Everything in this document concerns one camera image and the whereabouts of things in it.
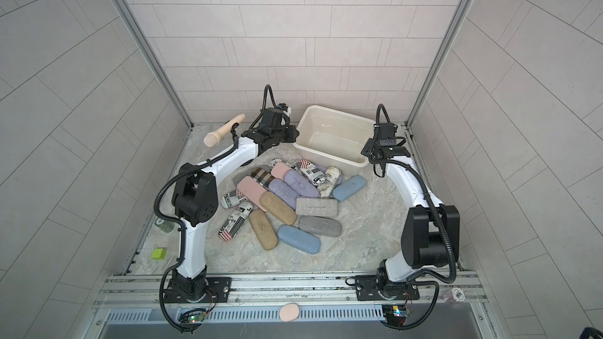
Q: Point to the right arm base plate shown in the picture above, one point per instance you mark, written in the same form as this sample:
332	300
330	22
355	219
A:
386	288

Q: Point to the right circuit board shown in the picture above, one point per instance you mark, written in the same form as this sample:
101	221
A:
395	315

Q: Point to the dark grey glasses case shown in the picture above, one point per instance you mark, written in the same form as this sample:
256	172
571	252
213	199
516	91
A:
320	226

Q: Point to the beige microphone head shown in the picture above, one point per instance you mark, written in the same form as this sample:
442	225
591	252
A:
214	138

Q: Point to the left circuit board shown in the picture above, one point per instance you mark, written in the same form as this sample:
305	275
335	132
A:
193	317

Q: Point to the tan fabric glasses case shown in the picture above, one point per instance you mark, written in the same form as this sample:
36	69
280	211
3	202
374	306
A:
278	208

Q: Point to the pink glasses case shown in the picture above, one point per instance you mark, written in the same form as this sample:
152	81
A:
280	171
253	191

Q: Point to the cream plastic storage box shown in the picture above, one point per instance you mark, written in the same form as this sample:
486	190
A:
328	137

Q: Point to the circuit board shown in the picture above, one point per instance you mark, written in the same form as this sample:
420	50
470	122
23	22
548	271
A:
395	315
193	317

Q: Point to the brown plaid glasses case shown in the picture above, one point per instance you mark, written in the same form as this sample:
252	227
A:
262	176

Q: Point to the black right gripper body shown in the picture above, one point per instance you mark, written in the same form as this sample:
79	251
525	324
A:
373	148

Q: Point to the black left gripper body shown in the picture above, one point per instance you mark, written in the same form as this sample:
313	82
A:
283	135

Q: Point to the light grey rectangular glasses case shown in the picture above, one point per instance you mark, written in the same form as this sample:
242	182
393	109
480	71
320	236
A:
317	207

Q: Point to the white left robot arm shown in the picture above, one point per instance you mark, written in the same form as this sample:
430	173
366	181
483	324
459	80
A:
190	199

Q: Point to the purple fabric glasses case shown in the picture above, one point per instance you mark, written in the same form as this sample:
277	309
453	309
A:
300	184

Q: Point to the green small block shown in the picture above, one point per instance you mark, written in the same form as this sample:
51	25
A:
158	254

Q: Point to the black microphone stand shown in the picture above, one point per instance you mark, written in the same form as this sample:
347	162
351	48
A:
235	136

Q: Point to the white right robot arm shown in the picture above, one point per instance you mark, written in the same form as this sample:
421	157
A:
429	243

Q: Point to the aluminium rail frame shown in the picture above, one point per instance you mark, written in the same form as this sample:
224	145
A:
305	288

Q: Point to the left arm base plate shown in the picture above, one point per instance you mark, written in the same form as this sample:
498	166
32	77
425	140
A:
202	289

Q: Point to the blue fabric glasses case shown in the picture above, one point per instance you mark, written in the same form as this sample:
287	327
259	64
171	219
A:
299	239

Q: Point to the map print glasses case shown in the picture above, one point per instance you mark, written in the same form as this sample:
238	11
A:
331	178

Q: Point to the pink oval eraser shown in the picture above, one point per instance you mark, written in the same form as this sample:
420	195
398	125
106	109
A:
289	313

